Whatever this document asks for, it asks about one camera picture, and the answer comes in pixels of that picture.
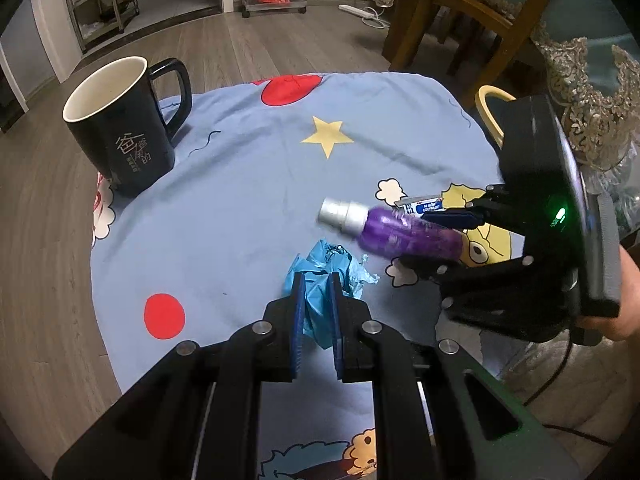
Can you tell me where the black mug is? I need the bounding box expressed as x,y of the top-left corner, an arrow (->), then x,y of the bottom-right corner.
62,56 -> 193,198

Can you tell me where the white power strip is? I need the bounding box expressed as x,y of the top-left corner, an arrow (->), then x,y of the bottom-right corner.
339,4 -> 388,26

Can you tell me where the small toothpaste tube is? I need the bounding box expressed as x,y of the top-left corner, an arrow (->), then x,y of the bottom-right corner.
394,194 -> 448,218

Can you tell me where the blue lace tablecloth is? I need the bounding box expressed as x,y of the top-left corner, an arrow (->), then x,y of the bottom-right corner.
367,0 -> 640,221

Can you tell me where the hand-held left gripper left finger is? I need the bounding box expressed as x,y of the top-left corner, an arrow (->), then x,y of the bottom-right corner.
52,271 -> 307,480

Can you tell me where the purple plastic bottle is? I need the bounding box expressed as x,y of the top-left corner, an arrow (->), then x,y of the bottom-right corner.
317,197 -> 468,263

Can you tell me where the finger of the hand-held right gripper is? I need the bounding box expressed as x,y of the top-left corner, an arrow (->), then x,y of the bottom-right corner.
422,185 -> 521,233
392,252 -> 581,343

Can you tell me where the black cable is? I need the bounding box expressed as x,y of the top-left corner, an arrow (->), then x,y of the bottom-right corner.
522,330 -> 640,443

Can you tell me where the blue bin with yellow rim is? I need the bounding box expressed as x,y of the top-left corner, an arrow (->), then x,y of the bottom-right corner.
474,85 -> 518,151

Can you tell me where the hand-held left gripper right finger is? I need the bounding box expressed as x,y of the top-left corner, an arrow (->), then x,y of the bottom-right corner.
327,271 -> 581,480

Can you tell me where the person's right hand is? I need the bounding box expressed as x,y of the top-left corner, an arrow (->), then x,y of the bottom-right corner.
595,247 -> 640,342

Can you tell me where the blue cartoon printed blanket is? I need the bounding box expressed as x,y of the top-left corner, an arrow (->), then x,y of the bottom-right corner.
90,72 -> 526,480

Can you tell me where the blue glove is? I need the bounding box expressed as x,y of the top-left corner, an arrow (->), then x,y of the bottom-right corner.
282,239 -> 381,352

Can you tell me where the wooden chair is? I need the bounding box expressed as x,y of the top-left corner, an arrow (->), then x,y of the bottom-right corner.
382,0 -> 551,106

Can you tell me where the metal shelf rack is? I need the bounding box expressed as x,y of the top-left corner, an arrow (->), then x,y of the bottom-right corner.
60,0 -> 138,53

